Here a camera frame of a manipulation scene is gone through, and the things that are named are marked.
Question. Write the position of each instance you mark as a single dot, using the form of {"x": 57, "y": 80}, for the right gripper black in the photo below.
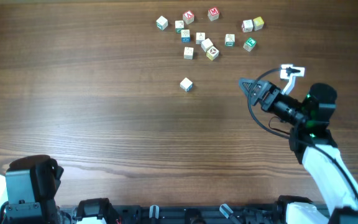
{"x": 270, "y": 93}

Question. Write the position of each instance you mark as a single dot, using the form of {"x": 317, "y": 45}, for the green F block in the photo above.
{"x": 249, "y": 44}

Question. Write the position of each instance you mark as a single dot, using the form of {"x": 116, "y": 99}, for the plain white block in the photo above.
{"x": 206, "y": 44}

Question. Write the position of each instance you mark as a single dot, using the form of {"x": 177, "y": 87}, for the blue edged white block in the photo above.
{"x": 186, "y": 84}

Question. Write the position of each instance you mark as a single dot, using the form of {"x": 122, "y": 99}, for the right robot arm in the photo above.
{"x": 315, "y": 149}

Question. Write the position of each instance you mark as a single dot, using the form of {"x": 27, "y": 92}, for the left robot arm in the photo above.
{"x": 28, "y": 189}

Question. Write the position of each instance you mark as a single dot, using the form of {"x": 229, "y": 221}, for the yellow edged red circle block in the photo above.
{"x": 212, "y": 53}

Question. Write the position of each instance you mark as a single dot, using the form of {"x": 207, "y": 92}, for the green edged block right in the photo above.
{"x": 229, "y": 40}

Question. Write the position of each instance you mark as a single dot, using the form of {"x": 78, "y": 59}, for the green edged block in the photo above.
{"x": 162, "y": 23}
{"x": 229, "y": 40}

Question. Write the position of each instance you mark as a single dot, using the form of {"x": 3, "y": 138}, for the red edged white block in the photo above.
{"x": 247, "y": 25}

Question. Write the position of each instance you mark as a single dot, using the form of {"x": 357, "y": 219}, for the plain block with figure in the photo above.
{"x": 200, "y": 36}

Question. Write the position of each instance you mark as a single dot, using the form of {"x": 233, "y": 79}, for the plain wooden block lower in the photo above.
{"x": 188, "y": 53}

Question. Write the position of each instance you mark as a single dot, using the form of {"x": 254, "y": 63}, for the red M block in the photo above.
{"x": 213, "y": 13}

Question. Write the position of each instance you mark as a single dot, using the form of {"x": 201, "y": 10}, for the blue edged bee block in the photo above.
{"x": 185, "y": 35}

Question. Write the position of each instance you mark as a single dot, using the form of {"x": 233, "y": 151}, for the red A block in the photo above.
{"x": 188, "y": 17}

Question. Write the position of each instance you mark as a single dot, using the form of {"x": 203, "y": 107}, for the green Z block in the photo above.
{"x": 179, "y": 26}

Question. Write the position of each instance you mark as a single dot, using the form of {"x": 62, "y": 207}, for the green edged block far left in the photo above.
{"x": 162, "y": 23}

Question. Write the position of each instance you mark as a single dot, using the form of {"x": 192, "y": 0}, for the right grey clamp lever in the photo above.
{"x": 226, "y": 211}

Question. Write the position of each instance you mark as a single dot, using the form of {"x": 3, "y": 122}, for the grey clamp lever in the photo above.
{"x": 226, "y": 211}
{"x": 154, "y": 212}

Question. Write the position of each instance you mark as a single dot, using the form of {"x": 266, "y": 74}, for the left grey clamp lever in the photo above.
{"x": 154, "y": 212}

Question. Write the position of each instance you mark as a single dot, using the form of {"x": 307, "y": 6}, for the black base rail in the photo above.
{"x": 254, "y": 213}

